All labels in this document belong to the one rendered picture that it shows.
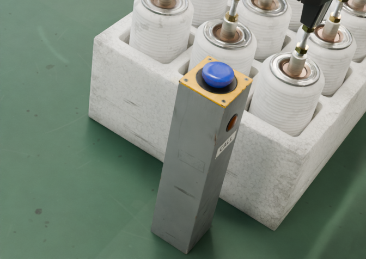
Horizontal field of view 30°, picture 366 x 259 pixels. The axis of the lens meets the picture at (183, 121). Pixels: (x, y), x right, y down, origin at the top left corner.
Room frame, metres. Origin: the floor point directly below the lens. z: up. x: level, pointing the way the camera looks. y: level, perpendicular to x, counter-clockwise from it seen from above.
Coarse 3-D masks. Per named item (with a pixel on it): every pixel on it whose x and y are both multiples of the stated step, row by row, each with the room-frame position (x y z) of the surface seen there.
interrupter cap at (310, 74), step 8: (280, 56) 0.82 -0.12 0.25; (288, 56) 0.82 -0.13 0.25; (272, 64) 0.80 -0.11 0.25; (280, 64) 0.80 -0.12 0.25; (288, 64) 0.81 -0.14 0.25; (304, 64) 0.81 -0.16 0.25; (312, 64) 0.82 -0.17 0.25; (272, 72) 0.78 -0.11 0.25; (280, 72) 0.78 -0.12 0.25; (288, 72) 0.79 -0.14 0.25; (304, 72) 0.80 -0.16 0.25; (312, 72) 0.80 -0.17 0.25; (280, 80) 0.77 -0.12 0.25; (288, 80) 0.77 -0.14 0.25; (296, 80) 0.77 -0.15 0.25; (304, 80) 0.78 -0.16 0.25; (312, 80) 0.78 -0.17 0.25
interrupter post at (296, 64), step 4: (292, 52) 0.80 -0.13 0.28; (296, 52) 0.80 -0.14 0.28; (292, 56) 0.79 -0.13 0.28; (296, 56) 0.79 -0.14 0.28; (304, 56) 0.80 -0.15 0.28; (292, 60) 0.79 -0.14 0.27; (296, 60) 0.79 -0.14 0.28; (300, 60) 0.79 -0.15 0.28; (304, 60) 0.79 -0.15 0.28; (292, 64) 0.79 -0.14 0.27; (296, 64) 0.79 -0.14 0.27; (300, 64) 0.79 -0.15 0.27; (288, 68) 0.80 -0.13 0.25; (292, 68) 0.79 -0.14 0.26; (296, 68) 0.79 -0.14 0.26; (300, 68) 0.79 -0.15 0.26; (292, 72) 0.79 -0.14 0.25; (296, 72) 0.79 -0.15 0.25; (300, 72) 0.79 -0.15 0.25
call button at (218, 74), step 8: (208, 64) 0.67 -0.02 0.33; (216, 64) 0.67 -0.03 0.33; (224, 64) 0.68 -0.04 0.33; (208, 72) 0.66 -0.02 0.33; (216, 72) 0.66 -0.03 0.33; (224, 72) 0.66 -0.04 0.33; (232, 72) 0.67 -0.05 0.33; (208, 80) 0.65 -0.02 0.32; (216, 80) 0.65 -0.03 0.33; (224, 80) 0.65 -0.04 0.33; (232, 80) 0.66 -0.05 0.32
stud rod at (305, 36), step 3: (303, 33) 0.80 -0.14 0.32; (306, 33) 0.79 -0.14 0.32; (309, 33) 0.80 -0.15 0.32; (303, 36) 0.80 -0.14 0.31; (306, 36) 0.79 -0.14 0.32; (303, 39) 0.79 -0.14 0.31; (306, 39) 0.80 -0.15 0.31; (300, 42) 0.80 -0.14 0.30; (303, 42) 0.80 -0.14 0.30; (306, 42) 0.80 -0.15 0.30; (300, 45) 0.80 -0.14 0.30; (303, 45) 0.80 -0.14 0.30; (306, 45) 0.80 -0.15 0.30; (297, 54) 0.80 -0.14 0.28; (300, 54) 0.79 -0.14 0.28
